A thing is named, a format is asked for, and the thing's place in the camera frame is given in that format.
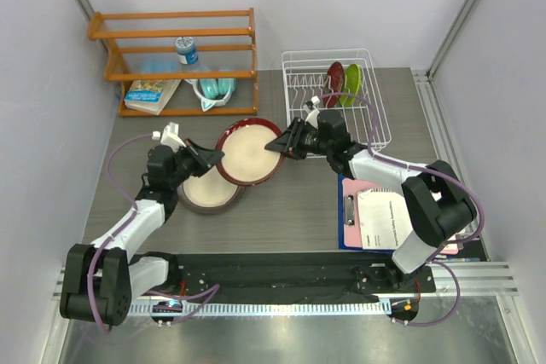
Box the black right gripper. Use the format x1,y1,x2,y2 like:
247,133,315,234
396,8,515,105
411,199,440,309
264,118,332,161

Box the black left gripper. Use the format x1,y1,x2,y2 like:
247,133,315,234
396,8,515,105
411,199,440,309
170,139,224,189

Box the large brown rimmed cream plate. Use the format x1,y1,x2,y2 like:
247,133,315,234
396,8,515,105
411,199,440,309
177,167,246,215

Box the white wire dish rack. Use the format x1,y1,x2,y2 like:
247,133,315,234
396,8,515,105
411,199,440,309
282,48,392,152

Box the small brown rimmed plate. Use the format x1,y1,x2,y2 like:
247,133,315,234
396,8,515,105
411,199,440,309
322,61,345,108

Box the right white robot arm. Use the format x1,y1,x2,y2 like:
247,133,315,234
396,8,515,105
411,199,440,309
264,109,485,292

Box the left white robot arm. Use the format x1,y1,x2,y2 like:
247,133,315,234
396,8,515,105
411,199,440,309
59,140,224,332

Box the orange wooden shelf rack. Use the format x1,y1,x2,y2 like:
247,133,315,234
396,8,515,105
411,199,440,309
87,8,259,117

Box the white teal cat-ear headphones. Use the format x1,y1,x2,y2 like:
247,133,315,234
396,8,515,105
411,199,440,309
185,78,236,113

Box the paperback book with blue cover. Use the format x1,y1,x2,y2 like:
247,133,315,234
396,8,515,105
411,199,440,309
124,79,181,115

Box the green plastic plate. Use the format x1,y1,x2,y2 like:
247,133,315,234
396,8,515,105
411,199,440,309
339,64,362,107

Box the blue clipboard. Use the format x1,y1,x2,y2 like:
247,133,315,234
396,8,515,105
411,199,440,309
337,176,406,251

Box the clear water bottle blue cap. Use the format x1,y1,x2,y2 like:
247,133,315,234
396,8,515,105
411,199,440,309
174,37,210,78

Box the pink paper sheet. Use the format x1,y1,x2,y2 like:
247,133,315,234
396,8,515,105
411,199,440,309
342,178,460,254

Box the white printed manual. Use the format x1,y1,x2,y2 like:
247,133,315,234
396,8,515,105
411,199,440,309
357,188,412,251

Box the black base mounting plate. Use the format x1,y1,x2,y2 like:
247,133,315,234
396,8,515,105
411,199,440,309
111,252,436,304

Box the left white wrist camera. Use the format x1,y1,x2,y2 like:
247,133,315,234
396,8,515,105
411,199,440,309
160,122,186,153

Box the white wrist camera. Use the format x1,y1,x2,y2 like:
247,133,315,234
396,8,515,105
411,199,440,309
304,96,321,129
160,122,186,153

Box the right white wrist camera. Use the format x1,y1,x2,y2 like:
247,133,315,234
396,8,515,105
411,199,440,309
304,96,321,129

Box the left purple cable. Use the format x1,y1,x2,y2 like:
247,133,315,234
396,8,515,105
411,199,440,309
87,132,163,335

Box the purple cable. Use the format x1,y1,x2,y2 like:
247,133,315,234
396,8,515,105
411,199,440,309
87,132,163,335
305,91,487,326

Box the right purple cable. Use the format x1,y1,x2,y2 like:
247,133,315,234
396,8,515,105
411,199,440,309
305,91,487,326

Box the white slotted cable duct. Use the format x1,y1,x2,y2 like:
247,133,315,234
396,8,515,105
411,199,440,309
128,299,392,318

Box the aluminium front rail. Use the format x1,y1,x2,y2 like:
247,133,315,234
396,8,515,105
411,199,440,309
53,261,520,301

